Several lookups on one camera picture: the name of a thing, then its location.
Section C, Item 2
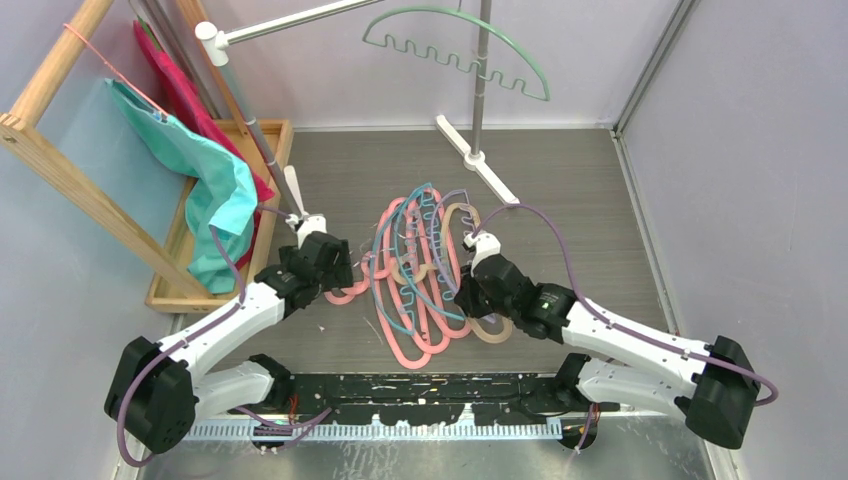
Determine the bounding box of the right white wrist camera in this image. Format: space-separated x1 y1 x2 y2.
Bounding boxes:
463 230 501 270

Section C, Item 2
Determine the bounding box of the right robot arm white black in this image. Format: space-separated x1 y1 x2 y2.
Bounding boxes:
455 254 762 450

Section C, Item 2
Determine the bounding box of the beige plastic hanger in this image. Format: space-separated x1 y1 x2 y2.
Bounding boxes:
388 202 515 345

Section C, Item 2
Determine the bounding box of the pink plastic hanger large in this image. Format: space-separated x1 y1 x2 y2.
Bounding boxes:
373 198 451 370

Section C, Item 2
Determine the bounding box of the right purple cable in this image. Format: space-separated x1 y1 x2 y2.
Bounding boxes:
468 202 780 454

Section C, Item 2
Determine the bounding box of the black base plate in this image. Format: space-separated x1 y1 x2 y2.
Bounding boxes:
247 373 588 427

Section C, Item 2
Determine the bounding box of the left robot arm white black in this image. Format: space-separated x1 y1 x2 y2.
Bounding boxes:
104 231 353 454

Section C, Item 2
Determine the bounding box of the green wire hanger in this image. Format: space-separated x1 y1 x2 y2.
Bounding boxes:
361 5 552 102

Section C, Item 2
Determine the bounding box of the light blue wire hanger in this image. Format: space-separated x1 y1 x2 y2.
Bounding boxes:
368 183 464 320

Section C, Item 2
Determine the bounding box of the magenta cloth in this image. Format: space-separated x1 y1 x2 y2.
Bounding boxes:
133 20 274 268

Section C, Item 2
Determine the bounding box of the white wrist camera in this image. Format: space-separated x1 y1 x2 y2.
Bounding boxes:
285 214 327 248
463 230 501 270

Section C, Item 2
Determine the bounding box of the purple cable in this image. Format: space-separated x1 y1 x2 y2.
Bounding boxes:
115 203 296 469
468 202 780 454

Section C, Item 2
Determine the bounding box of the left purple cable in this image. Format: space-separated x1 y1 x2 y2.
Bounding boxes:
115 203 296 469

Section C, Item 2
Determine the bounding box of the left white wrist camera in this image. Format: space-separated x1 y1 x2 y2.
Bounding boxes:
285 214 327 248

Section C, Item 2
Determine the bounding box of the teal cloth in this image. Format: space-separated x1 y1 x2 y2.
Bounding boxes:
105 79 259 294

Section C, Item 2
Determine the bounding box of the wooden frame rack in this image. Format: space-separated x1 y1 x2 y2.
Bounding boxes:
1 1 212 299

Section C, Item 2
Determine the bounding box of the white metal clothes rack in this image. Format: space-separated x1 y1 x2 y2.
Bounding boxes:
194 1 519 215

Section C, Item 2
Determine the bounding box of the pink plastic hanger left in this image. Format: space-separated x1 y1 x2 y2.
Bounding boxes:
324 253 373 306

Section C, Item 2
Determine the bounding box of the purple wire hanger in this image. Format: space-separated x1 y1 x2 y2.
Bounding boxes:
427 189 481 300

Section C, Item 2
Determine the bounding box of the pink plastic hanger inner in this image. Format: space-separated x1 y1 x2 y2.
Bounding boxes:
399 183 474 355

